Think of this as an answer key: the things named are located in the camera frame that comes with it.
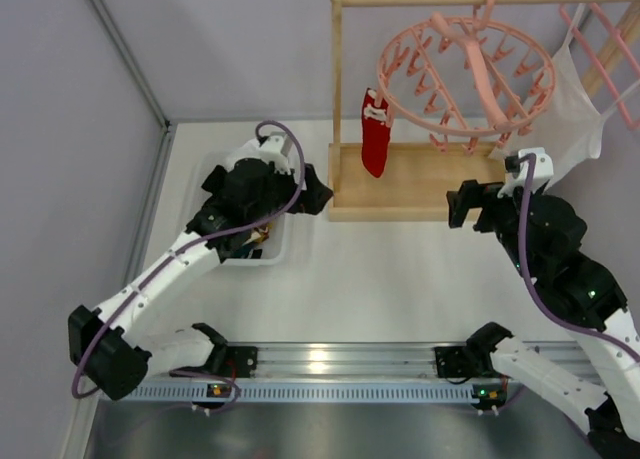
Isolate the red sock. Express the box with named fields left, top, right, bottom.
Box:
left=361, top=88, right=391, bottom=178

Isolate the pink round clip hanger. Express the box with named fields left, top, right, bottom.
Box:
left=372, top=0, right=556, bottom=152

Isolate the brown beige striped sock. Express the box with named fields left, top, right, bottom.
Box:
left=250, top=224, right=272, bottom=243

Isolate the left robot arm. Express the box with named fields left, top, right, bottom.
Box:
left=68, top=158, right=333, bottom=400

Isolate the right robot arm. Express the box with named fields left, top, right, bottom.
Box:
left=436, top=180, right=639, bottom=458

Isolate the pink clothes hanger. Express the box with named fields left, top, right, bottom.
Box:
left=558, top=1, right=639, bottom=131

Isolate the wooden clothes rack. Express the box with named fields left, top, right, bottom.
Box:
left=329, top=0, right=639, bottom=222

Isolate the white plastic mesh basket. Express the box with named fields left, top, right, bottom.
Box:
left=178, top=151, right=293, bottom=267

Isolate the white tank top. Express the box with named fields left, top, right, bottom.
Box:
left=489, top=33, right=619, bottom=184

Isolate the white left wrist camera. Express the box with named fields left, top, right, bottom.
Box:
left=258, top=133, right=292, bottom=175

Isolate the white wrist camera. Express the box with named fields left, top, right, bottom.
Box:
left=498, top=147, right=554, bottom=198
left=258, top=133, right=292, bottom=175

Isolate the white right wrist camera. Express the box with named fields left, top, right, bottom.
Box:
left=498, top=147, right=554, bottom=198

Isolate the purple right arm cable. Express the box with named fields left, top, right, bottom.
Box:
left=516, top=153, right=640, bottom=445

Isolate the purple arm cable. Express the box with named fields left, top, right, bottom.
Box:
left=70, top=120, right=307, bottom=412
left=516, top=153, right=640, bottom=445

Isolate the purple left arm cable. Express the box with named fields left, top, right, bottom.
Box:
left=70, top=120, right=307, bottom=412

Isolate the aluminium mounting rail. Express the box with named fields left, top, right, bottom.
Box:
left=134, top=340, right=626, bottom=382

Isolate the aluminium frame post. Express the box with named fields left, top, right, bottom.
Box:
left=87, top=0, right=171, bottom=131

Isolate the grey slotted cable duct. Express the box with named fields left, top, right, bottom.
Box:
left=125, top=380, right=507, bottom=404

